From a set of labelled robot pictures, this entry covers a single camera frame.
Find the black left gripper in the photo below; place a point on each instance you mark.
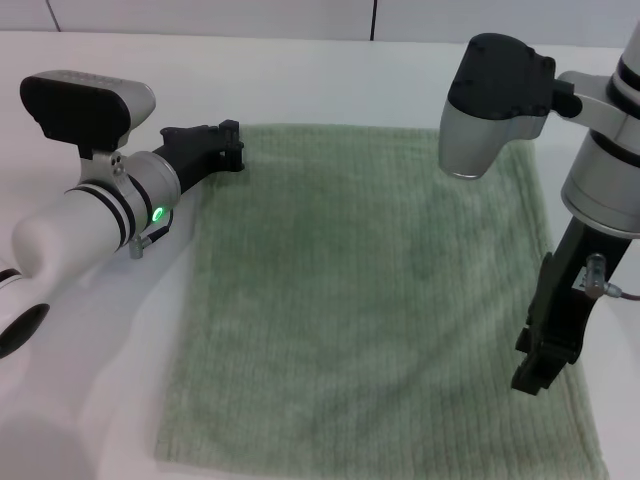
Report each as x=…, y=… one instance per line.
x=192, y=150

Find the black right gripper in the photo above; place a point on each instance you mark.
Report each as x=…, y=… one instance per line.
x=570, y=300

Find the green terry towel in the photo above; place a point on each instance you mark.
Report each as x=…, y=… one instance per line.
x=350, y=275

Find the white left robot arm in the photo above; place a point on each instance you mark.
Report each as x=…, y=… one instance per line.
x=70, y=225

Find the left wrist camera housing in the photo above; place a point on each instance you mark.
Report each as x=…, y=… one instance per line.
x=80, y=105

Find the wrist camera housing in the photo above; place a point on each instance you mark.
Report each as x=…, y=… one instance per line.
x=495, y=95
x=80, y=105

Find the right wrist camera housing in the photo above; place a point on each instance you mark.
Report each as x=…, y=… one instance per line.
x=495, y=95

